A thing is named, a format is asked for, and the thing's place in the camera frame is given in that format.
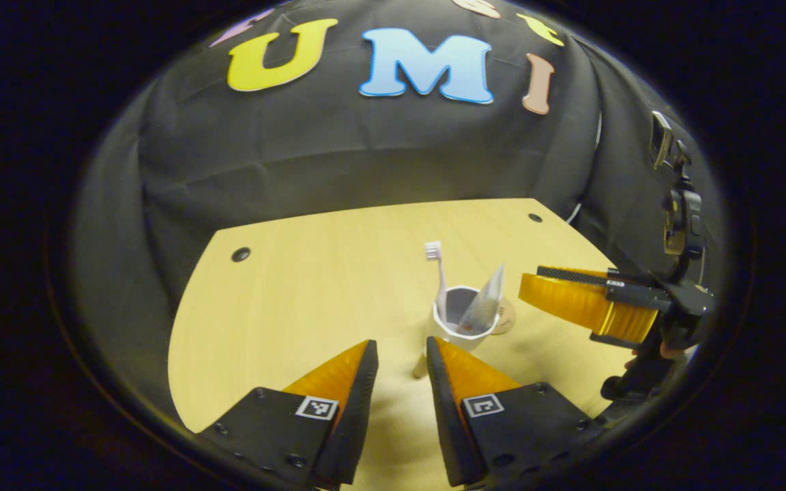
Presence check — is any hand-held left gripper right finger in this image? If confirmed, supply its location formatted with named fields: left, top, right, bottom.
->
left=425, top=336, right=607, bottom=488

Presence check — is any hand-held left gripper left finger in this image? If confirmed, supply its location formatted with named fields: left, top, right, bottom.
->
left=195, top=339, right=379, bottom=489

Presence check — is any round cork coaster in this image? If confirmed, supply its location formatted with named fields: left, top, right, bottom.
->
left=491, top=300, right=516, bottom=336

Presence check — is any white cup with wooden handle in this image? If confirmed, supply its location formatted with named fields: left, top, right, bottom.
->
left=412, top=285, right=501, bottom=379

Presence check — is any white toothpaste tube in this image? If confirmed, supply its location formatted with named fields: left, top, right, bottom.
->
left=456, top=263, right=506, bottom=336

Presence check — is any white toothbrush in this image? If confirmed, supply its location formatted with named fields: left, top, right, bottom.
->
left=424, top=241, right=450, bottom=321

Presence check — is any wooden desktop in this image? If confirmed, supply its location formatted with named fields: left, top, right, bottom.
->
left=168, top=198, right=639, bottom=491

